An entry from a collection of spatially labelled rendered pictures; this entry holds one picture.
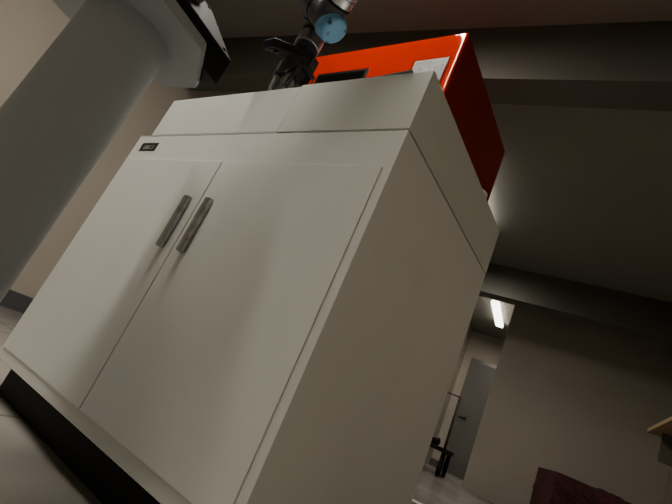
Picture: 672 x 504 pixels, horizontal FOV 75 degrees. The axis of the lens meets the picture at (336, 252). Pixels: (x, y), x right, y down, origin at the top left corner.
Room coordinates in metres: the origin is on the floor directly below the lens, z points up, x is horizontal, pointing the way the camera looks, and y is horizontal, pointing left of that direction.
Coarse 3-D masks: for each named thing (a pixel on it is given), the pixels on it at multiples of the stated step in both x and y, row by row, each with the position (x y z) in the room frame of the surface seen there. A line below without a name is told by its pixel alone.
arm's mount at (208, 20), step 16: (176, 0) 0.69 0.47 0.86; (192, 0) 0.74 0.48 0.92; (192, 16) 0.73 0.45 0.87; (208, 16) 0.83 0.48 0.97; (208, 32) 0.76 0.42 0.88; (208, 48) 0.78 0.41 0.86; (224, 48) 0.81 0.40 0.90; (208, 64) 0.80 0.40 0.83; (224, 64) 0.82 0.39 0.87; (208, 80) 0.83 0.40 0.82
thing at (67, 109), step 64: (64, 0) 0.74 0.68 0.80; (128, 0) 0.66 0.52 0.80; (64, 64) 0.67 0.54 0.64; (128, 64) 0.70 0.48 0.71; (192, 64) 0.77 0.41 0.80; (0, 128) 0.67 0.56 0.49; (64, 128) 0.69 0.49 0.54; (0, 192) 0.68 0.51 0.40; (64, 192) 0.74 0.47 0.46; (0, 256) 0.71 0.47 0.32
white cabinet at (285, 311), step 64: (128, 192) 1.21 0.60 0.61; (192, 192) 1.02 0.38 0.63; (256, 192) 0.88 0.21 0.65; (320, 192) 0.77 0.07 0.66; (384, 192) 0.70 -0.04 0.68; (64, 256) 1.28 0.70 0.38; (128, 256) 1.09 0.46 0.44; (192, 256) 0.94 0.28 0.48; (256, 256) 0.83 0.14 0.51; (320, 256) 0.73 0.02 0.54; (384, 256) 0.76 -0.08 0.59; (448, 256) 0.96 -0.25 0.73; (64, 320) 1.15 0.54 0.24; (128, 320) 1.00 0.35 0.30; (192, 320) 0.88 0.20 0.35; (256, 320) 0.78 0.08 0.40; (320, 320) 0.70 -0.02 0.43; (384, 320) 0.83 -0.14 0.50; (448, 320) 1.06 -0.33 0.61; (64, 384) 1.06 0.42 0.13; (128, 384) 0.93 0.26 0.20; (192, 384) 0.82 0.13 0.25; (256, 384) 0.74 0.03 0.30; (320, 384) 0.74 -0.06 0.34; (384, 384) 0.90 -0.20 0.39; (448, 384) 1.17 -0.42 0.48; (64, 448) 1.05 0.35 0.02; (128, 448) 0.87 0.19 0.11; (192, 448) 0.78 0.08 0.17; (256, 448) 0.71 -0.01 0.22; (320, 448) 0.79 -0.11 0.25; (384, 448) 0.98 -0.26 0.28
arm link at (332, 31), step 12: (312, 0) 0.91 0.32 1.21; (324, 0) 0.88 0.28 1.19; (336, 0) 0.86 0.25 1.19; (348, 0) 0.86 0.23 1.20; (312, 12) 0.92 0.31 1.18; (324, 12) 0.89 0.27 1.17; (336, 12) 0.88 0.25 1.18; (348, 12) 0.90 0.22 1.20; (312, 24) 0.95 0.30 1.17; (324, 24) 0.89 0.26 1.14; (336, 24) 0.90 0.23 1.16; (324, 36) 0.92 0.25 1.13; (336, 36) 0.93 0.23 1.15
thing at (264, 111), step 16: (224, 96) 1.10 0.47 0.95; (240, 96) 1.05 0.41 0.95; (256, 96) 1.01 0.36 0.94; (272, 96) 0.97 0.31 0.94; (288, 96) 0.93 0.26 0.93; (176, 112) 1.22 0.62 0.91; (192, 112) 1.17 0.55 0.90; (208, 112) 1.12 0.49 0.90; (224, 112) 1.07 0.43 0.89; (240, 112) 1.03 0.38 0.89; (256, 112) 0.99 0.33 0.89; (272, 112) 0.95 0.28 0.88; (160, 128) 1.24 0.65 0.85; (176, 128) 1.19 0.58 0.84; (192, 128) 1.14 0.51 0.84; (208, 128) 1.09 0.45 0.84; (224, 128) 1.04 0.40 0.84; (240, 128) 1.00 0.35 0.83; (256, 128) 0.96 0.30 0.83; (272, 128) 0.93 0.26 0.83
